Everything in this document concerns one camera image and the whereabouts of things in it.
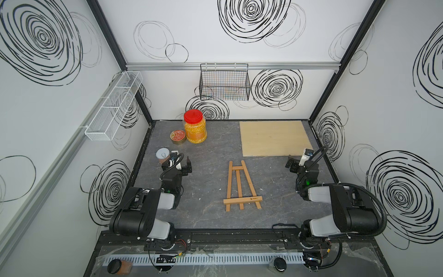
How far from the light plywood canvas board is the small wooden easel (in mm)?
114

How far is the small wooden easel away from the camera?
839 mm

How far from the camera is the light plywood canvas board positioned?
3.50 feet
